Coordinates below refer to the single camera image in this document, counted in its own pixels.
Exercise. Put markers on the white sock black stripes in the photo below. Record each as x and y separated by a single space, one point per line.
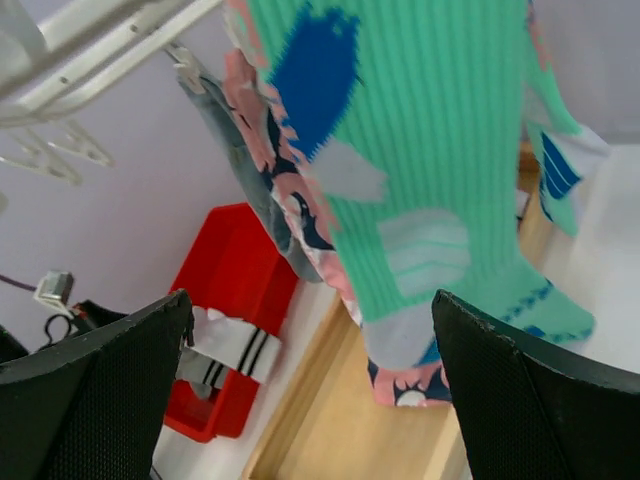
211 328

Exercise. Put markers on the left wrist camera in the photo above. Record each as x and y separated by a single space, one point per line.
54 289

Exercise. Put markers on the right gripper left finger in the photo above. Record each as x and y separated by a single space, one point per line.
92 406

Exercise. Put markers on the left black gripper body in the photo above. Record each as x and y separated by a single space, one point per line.
87 316

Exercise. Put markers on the wooden stand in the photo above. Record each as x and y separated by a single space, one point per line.
328 426

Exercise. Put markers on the pink patterned sock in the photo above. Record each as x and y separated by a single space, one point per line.
257 121
419 387

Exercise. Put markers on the blue grey sock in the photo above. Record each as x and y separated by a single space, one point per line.
216 114

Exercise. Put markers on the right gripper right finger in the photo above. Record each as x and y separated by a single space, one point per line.
529 409

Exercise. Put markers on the grey sock black stripes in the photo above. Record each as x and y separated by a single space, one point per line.
202 373

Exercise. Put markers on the white clip sock hanger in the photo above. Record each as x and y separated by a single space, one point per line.
52 68

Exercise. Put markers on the teal patterned sock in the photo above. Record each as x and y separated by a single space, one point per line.
405 116

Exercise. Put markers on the red plastic tray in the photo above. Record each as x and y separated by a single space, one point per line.
234 267

